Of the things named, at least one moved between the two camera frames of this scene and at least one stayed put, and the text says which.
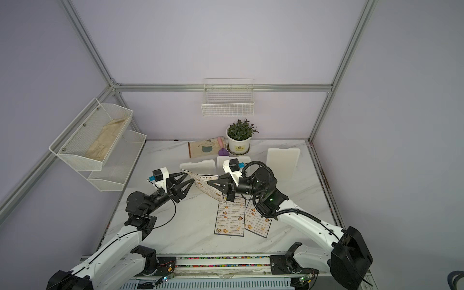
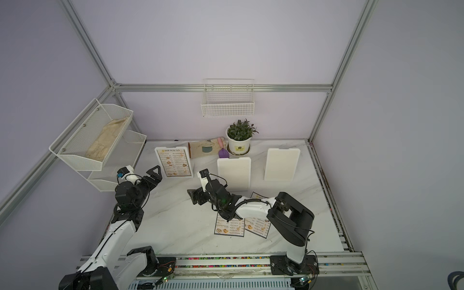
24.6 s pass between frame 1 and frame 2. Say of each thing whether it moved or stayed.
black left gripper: moved
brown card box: stayed
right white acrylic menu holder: stayed
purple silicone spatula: stayed
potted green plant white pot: stayed
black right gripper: moved
